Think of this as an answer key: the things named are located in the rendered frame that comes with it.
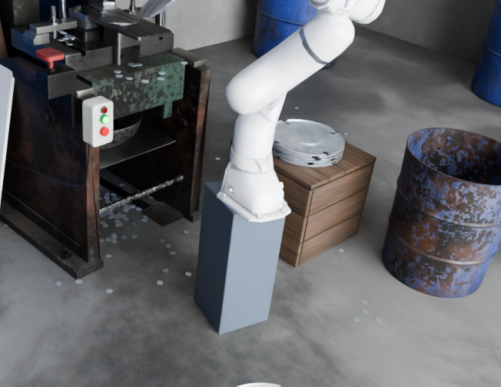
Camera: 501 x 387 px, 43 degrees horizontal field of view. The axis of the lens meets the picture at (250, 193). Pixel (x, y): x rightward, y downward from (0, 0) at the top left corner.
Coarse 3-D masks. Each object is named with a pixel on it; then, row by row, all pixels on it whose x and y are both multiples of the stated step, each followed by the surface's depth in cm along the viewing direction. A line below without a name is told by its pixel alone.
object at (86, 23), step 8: (88, 8) 211; (96, 8) 214; (104, 8) 213; (112, 8) 214; (120, 8) 216; (72, 16) 209; (80, 16) 207; (80, 24) 208; (88, 24) 207; (96, 24) 209
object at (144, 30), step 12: (108, 12) 209; (120, 12) 210; (108, 24) 200; (120, 24) 201; (132, 24) 203; (144, 24) 204; (108, 36) 204; (120, 36) 202; (132, 36) 194; (144, 36) 194; (156, 36) 197; (120, 48) 204; (132, 48) 208; (120, 60) 206; (132, 60) 210
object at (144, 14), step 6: (150, 0) 197; (156, 0) 191; (162, 0) 186; (168, 0) 182; (174, 0) 177; (144, 6) 196; (150, 6) 192; (156, 6) 187; (162, 6) 182; (144, 12) 191; (150, 12) 187; (156, 12) 180; (144, 18) 186
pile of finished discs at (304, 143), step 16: (288, 128) 241; (304, 128) 243; (320, 128) 245; (288, 144) 230; (304, 144) 231; (320, 144) 233; (336, 144) 234; (288, 160) 227; (304, 160) 225; (320, 160) 226; (336, 160) 233
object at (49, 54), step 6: (48, 48) 181; (54, 48) 182; (36, 54) 178; (42, 54) 177; (48, 54) 177; (54, 54) 178; (60, 54) 178; (48, 60) 176; (54, 60) 177; (48, 66) 180
